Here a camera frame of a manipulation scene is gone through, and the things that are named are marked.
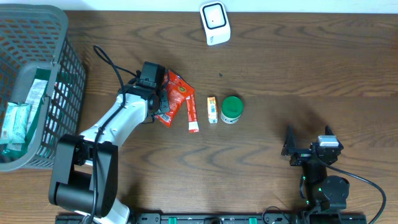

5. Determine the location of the grey plastic mesh basket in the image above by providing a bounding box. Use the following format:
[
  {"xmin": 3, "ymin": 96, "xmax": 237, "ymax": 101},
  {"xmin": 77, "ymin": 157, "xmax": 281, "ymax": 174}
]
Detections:
[{"xmin": 1, "ymin": 4, "xmax": 86, "ymax": 172}]

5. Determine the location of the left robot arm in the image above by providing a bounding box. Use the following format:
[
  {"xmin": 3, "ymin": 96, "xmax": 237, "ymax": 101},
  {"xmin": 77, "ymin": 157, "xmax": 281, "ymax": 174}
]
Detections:
[{"xmin": 49, "ymin": 85, "xmax": 168, "ymax": 223}]

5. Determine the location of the teal white snack packet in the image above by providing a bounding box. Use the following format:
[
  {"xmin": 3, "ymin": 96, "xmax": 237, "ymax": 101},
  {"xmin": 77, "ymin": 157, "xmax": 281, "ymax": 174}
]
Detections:
[{"xmin": 1, "ymin": 102, "xmax": 31, "ymax": 144}]

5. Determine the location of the green white flat packet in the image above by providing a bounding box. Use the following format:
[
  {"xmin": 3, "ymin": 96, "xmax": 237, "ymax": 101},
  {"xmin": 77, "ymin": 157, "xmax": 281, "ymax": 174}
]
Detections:
[{"xmin": 2, "ymin": 68, "xmax": 51, "ymax": 158}]

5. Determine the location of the white barcode scanner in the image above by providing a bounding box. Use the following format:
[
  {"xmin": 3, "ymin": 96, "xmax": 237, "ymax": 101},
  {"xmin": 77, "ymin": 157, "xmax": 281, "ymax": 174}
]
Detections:
[{"xmin": 200, "ymin": 1, "xmax": 231, "ymax": 46}]

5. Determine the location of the red stick sachet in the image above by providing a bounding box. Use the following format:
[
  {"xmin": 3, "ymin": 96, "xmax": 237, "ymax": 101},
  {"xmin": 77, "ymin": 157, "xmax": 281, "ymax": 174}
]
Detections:
[{"xmin": 186, "ymin": 93, "xmax": 199, "ymax": 133}]

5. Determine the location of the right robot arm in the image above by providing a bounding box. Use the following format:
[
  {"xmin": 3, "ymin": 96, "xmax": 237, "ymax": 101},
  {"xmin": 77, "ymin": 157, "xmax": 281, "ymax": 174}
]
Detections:
[{"xmin": 281, "ymin": 126, "xmax": 349, "ymax": 224}]

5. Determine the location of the red snack packet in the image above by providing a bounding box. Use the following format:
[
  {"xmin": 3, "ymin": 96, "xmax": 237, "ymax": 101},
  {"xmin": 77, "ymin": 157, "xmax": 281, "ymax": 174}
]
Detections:
[{"xmin": 155, "ymin": 70, "xmax": 195, "ymax": 128}]

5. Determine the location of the orange snack packet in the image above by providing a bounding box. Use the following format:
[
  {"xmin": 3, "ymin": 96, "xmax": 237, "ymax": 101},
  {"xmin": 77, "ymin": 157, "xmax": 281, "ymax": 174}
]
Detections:
[{"xmin": 207, "ymin": 96, "xmax": 218, "ymax": 124}]

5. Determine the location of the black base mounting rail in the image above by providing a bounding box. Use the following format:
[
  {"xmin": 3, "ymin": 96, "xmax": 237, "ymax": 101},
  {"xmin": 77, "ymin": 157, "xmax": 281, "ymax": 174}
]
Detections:
[{"xmin": 55, "ymin": 212, "xmax": 368, "ymax": 224}]

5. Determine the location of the green lid seasoning jar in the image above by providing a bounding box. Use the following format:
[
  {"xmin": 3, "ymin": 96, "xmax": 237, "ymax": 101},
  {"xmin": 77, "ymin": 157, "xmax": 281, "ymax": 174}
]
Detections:
[{"xmin": 221, "ymin": 96, "xmax": 244, "ymax": 124}]

